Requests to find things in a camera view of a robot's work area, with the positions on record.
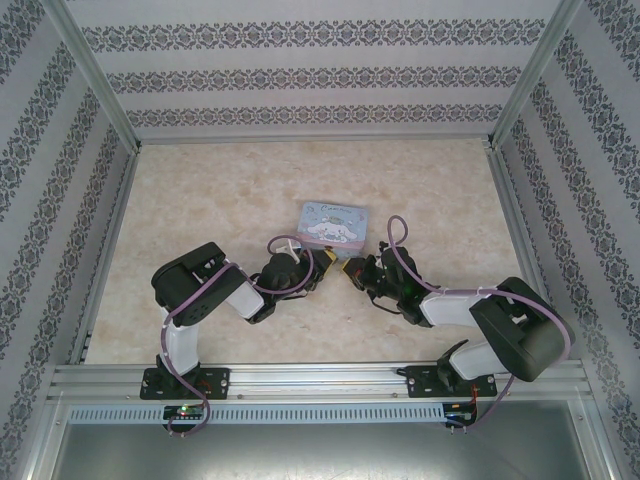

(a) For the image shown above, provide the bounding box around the blue cartoon tin box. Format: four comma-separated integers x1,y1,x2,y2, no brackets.
298,200,370,261

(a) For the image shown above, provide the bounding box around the grey metal sheet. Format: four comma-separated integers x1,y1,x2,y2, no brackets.
29,422,616,480

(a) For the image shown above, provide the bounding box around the thin black right camera cable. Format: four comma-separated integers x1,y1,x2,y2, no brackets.
368,293,402,317

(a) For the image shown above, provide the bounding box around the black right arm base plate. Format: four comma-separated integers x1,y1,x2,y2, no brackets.
404,364,500,400

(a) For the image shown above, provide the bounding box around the aluminium mounting rail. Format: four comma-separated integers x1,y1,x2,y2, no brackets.
47,360,587,404

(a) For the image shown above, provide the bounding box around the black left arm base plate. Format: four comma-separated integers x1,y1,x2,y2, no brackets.
142,367,231,401

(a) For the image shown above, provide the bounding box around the aluminium side rail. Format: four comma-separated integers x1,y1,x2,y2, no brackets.
69,144,144,366
487,144,557,359

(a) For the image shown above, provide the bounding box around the grey slotted cable duct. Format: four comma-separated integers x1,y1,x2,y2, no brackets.
67,403,446,425

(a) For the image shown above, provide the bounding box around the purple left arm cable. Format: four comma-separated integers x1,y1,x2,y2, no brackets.
159,234,316,439

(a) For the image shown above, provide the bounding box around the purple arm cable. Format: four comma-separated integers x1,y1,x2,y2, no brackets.
388,214,574,431
159,234,316,439

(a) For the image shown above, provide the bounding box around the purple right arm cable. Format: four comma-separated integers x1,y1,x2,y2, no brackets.
388,214,574,431

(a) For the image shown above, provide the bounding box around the aluminium frame post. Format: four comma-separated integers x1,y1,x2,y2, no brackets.
487,0,585,150
38,0,143,150

